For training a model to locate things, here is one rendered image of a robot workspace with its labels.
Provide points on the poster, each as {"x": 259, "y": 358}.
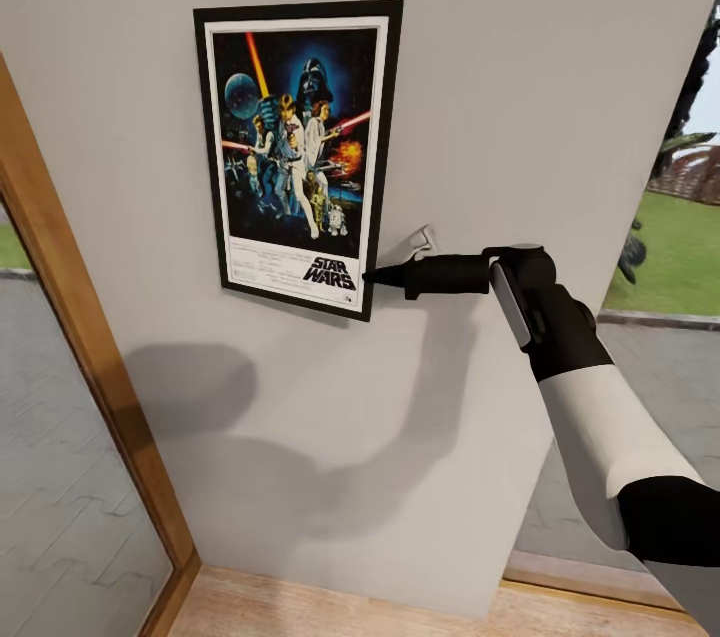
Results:
{"x": 297, "y": 102}

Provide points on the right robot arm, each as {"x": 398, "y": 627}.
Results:
{"x": 632, "y": 486}

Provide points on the door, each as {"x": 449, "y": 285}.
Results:
{"x": 93, "y": 542}

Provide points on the fixed window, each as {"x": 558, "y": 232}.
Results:
{"x": 660, "y": 324}

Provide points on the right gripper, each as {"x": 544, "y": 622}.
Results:
{"x": 440, "y": 274}

